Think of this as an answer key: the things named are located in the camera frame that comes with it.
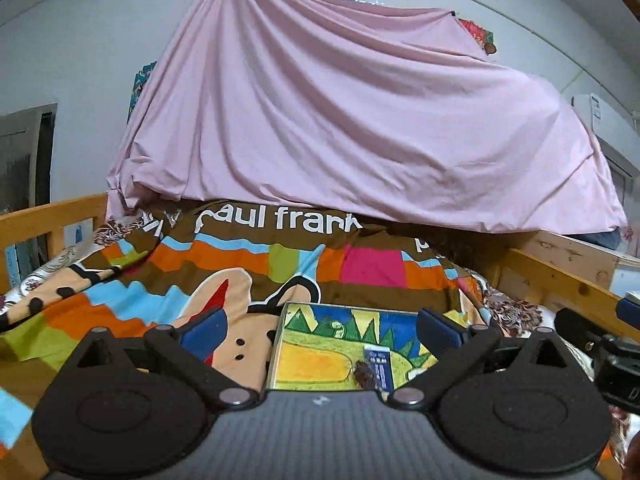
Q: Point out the floral wall poster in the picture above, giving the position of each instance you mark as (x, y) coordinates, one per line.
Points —
(140, 87)

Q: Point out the wooden bed rail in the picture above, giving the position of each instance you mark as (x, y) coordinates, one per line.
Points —
(565, 280)
(45, 220)

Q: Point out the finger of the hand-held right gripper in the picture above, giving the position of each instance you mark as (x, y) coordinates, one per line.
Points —
(580, 330)
(629, 307)

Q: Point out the metal tray with dinosaur drawing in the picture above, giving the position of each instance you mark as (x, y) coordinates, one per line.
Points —
(310, 355)

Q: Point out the dark door frame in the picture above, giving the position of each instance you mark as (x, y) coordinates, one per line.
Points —
(25, 160)

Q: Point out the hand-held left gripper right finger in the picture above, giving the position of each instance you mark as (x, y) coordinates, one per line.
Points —
(440, 332)

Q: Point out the blue printed box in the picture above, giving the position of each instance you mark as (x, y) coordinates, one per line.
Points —
(25, 262)

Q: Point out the red floral fabric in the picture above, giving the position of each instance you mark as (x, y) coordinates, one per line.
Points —
(477, 35)

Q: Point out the wooden box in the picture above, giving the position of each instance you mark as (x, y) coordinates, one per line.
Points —
(575, 255)

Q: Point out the dark blue snack packet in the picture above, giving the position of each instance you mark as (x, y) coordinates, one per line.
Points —
(380, 367)

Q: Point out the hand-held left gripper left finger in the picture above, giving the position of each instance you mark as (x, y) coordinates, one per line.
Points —
(202, 332)

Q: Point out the white air conditioner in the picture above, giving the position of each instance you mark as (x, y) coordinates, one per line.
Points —
(607, 125)

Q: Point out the clear brown bar packet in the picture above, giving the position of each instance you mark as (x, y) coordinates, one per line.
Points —
(364, 376)

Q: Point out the printed cartoon blanket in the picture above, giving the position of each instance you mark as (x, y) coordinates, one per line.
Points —
(150, 280)

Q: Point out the pink bed sheet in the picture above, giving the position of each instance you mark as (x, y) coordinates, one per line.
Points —
(350, 110)

